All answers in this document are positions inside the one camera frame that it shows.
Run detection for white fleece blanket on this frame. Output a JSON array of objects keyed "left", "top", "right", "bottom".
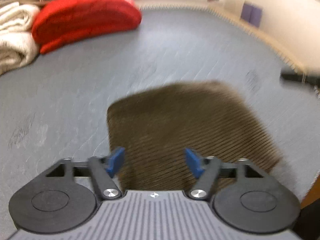
[{"left": 0, "top": 1, "right": 41, "bottom": 76}]

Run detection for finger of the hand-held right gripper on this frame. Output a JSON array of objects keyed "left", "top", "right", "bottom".
[{"left": 280, "top": 68, "right": 320, "bottom": 88}]

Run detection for red folded blanket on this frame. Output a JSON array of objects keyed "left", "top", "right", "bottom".
[{"left": 31, "top": 0, "right": 142, "bottom": 55}]

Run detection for wooden bed frame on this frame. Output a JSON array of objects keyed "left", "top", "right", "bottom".
[{"left": 207, "top": 2, "right": 320, "bottom": 77}]

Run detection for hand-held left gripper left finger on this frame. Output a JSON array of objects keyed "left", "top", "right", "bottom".
[{"left": 45, "top": 147, "right": 125, "bottom": 201}]

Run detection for brown corduroy pants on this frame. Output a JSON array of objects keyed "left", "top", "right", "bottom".
[{"left": 107, "top": 80, "right": 284, "bottom": 192}]

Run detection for purple foam block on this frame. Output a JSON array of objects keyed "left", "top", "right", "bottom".
[
  {"left": 250, "top": 5, "right": 263, "bottom": 28},
  {"left": 241, "top": 2, "right": 253, "bottom": 22}
]

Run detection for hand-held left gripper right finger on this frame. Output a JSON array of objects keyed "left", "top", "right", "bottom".
[{"left": 184, "top": 148, "right": 265, "bottom": 201}]

